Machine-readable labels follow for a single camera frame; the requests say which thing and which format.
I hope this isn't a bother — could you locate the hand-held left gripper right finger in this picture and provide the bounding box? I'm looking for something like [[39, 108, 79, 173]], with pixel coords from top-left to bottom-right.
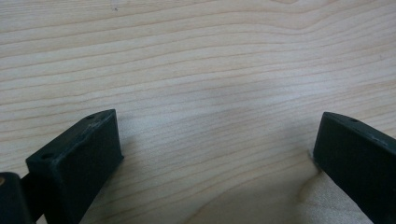
[[312, 111, 396, 224]]

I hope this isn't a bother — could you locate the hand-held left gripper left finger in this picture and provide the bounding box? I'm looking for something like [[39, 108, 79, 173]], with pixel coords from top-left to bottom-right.
[[25, 108, 124, 224]]

